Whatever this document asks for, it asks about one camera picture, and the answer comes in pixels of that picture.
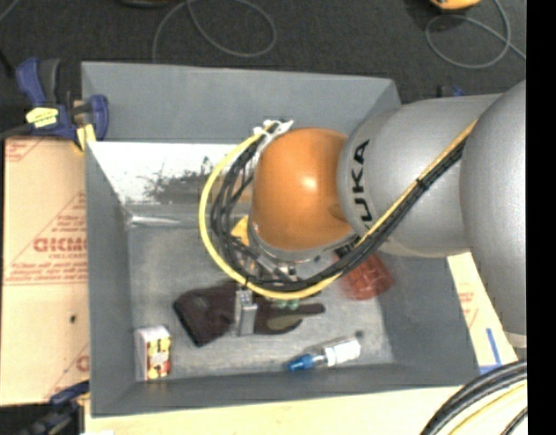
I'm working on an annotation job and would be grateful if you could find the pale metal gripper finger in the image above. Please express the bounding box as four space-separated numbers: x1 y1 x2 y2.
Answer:
244 289 259 335
234 288 247 337

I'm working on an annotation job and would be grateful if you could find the dark brown pouch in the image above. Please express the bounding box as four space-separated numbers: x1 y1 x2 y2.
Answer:
172 282 239 349

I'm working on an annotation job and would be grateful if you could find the clear bottle with blue cap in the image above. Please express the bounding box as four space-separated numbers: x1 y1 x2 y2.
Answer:
285 335 363 373

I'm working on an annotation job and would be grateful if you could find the white box, red yellow print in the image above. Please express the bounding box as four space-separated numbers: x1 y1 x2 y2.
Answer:
133 325 173 382

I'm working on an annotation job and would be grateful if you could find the grey metal bin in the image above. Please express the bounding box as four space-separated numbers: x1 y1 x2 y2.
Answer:
80 61 481 417

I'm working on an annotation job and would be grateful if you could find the brown cardboard board, red print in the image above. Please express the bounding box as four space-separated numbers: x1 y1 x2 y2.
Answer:
0 134 519 408

